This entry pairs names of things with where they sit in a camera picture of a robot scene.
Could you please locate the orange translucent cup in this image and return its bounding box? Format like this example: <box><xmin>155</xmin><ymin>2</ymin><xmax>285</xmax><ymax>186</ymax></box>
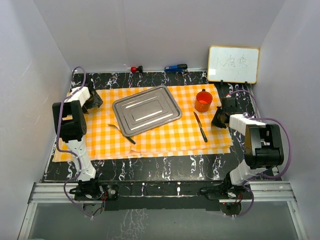
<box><xmin>194</xmin><ymin>89</ymin><xmax>213</xmax><ymax>113</ymax></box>

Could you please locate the black handled table knife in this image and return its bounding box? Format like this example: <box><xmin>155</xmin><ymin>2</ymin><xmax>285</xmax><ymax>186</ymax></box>
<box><xmin>193</xmin><ymin>112</ymin><xmax>208</xmax><ymax>143</ymax></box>

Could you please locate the silver fork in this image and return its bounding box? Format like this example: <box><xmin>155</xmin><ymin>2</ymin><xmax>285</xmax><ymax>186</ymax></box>
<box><xmin>107</xmin><ymin>123</ymin><xmax>136</xmax><ymax>145</ymax></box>

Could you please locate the silver metal tray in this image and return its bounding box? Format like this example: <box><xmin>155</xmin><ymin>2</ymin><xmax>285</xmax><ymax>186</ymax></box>
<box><xmin>112</xmin><ymin>85</ymin><xmax>183</xmax><ymax>137</ymax></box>

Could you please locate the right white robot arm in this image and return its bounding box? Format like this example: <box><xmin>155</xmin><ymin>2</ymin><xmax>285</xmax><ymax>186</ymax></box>
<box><xmin>211</xmin><ymin>96</ymin><xmax>284</xmax><ymax>199</ymax></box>

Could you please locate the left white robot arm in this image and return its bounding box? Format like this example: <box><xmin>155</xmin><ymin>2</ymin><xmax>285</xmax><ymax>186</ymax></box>
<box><xmin>52</xmin><ymin>86</ymin><xmax>104</xmax><ymax>200</ymax></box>

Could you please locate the red black knob tool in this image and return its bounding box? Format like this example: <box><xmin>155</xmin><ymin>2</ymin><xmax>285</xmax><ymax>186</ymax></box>
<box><xmin>130</xmin><ymin>65</ymin><xmax>143</xmax><ymax>73</ymax></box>

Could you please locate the blue marker pen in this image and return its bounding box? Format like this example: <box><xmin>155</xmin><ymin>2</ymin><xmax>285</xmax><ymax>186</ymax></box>
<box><xmin>164</xmin><ymin>63</ymin><xmax>188</xmax><ymax>73</ymax></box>

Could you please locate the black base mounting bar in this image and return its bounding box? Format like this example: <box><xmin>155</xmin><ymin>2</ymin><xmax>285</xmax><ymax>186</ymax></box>
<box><xmin>69</xmin><ymin>181</ymin><xmax>252</xmax><ymax>214</ymax></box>

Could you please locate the small whiteboard yellow frame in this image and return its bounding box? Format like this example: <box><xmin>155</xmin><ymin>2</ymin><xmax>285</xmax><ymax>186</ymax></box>
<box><xmin>207</xmin><ymin>45</ymin><xmax>260</xmax><ymax>84</ymax></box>

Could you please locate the aluminium frame rail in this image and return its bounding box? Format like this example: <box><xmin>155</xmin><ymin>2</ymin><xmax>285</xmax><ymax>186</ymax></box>
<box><xmin>18</xmin><ymin>180</ymin><xmax>308</xmax><ymax>240</ymax></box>

